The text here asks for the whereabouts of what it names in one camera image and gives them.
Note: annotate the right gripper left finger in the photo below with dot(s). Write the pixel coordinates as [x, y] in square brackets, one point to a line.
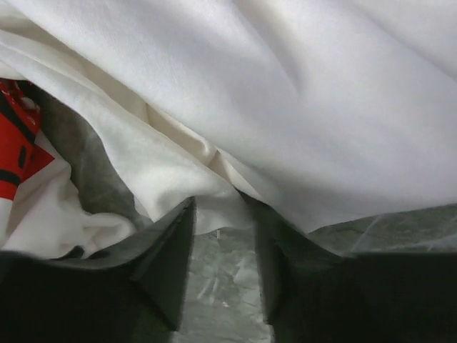
[132, 291]

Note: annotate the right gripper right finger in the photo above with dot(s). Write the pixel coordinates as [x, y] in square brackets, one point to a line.
[312, 295]

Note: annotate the white Coca-Cola t-shirt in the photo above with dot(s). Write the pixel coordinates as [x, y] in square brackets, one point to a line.
[327, 111]

